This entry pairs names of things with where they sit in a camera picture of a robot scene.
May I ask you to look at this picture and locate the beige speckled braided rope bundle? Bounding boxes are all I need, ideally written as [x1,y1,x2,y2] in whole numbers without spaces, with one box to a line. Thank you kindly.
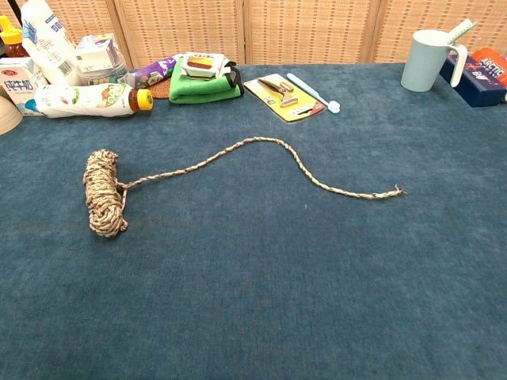
[82,136,407,238]

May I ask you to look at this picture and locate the blue table cloth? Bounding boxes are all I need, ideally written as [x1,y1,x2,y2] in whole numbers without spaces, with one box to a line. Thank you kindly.
[0,63,507,380]

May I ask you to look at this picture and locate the peeler on yellow card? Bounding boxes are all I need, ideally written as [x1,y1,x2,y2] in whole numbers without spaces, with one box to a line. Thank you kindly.
[242,73,327,123]

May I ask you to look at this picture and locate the green folded towel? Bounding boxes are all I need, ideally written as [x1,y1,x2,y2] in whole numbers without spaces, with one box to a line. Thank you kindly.
[168,57,243,105]

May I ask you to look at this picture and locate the light blue toothbrush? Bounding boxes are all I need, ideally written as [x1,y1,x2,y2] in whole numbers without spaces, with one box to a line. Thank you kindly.
[286,72,341,115]

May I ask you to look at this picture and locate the small white box red print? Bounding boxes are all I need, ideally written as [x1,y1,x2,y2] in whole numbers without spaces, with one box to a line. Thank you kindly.
[180,51,231,82]

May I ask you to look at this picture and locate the brown round coaster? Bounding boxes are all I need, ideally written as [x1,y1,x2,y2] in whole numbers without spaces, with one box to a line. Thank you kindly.
[149,77,172,99]

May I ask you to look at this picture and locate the purple snack packet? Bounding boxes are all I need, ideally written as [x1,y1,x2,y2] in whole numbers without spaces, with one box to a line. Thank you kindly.
[118,53,184,90]

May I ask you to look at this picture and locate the woven bamboo folding screen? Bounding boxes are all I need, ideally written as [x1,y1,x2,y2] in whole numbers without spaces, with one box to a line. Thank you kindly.
[0,0,507,70]

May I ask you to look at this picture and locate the white labelled bottle yellow cap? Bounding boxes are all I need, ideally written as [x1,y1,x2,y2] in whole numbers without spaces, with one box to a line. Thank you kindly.
[33,82,154,119]

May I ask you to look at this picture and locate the clear plastic tub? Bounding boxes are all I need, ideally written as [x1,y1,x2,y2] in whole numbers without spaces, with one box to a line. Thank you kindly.
[81,63,128,87]

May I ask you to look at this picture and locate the small white purple carton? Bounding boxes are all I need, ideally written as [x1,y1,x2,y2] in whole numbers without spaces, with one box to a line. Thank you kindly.
[74,32,127,74]

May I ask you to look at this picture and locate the dark blue box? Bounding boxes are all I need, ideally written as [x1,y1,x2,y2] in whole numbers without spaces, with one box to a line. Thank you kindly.
[438,53,507,108]

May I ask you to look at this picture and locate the tall white plastic pouch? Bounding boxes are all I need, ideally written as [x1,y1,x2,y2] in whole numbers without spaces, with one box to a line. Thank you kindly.
[20,0,82,87]

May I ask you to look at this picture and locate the beige bowl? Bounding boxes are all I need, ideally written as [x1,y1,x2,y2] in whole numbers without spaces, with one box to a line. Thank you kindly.
[0,85,24,136]

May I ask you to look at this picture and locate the white milk carton red print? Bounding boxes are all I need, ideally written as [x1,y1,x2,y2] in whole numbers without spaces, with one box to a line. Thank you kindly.
[0,57,49,117]

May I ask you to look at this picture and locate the green white toothbrush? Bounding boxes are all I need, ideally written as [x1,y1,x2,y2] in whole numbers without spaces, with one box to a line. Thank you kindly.
[447,17,479,45]

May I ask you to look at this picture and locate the orange arctic package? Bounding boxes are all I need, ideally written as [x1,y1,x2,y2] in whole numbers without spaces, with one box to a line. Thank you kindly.
[471,47,507,87]

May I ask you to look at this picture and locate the honey bottle with yellow cap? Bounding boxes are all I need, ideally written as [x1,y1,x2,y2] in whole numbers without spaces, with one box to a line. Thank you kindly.
[0,14,29,59]

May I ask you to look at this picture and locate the black cloth strap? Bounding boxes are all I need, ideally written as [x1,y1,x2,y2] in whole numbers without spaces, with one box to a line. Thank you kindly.
[223,61,246,97]

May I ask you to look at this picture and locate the pale blue mug white handle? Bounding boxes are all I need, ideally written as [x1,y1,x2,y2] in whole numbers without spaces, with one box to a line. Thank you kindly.
[400,28,469,93]

